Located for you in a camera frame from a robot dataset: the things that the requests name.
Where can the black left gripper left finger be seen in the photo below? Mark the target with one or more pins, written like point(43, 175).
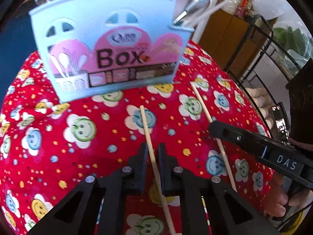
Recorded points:
point(97, 205)

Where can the eggs on rack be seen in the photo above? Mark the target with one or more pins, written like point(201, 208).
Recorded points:
point(264, 102)

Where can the light blue utensil box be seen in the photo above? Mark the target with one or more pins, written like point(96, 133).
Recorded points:
point(91, 47)

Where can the wooden chopstick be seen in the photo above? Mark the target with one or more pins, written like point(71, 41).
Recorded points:
point(156, 172)
point(220, 145)

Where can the green vegetables in bag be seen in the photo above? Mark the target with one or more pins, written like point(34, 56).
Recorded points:
point(297, 44)

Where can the wooden low cabinet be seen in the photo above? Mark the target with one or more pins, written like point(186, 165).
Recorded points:
point(222, 36)

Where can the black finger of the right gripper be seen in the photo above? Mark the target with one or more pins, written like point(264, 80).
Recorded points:
point(250, 142)

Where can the red smiley flower tablecloth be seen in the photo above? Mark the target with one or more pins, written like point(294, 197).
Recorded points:
point(48, 147)

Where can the black metal wire rack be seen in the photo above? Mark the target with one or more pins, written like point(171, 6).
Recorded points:
point(260, 61)

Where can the silver knife in box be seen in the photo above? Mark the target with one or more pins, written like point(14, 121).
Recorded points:
point(191, 7)

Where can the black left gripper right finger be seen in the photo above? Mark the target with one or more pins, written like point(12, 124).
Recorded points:
point(208, 206)

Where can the person's right hand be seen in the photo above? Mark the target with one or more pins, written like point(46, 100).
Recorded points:
point(277, 199)

